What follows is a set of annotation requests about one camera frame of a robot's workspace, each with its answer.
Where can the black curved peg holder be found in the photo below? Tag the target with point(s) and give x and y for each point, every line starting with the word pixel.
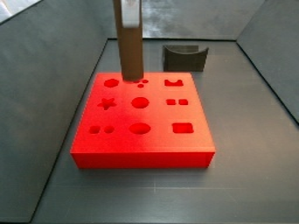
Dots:
pixel 184 58

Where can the red shape sorting board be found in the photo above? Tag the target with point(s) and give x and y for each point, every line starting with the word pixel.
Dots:
pixel 143 124

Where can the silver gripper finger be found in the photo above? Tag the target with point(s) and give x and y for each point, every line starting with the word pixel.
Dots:
pixel 131 8

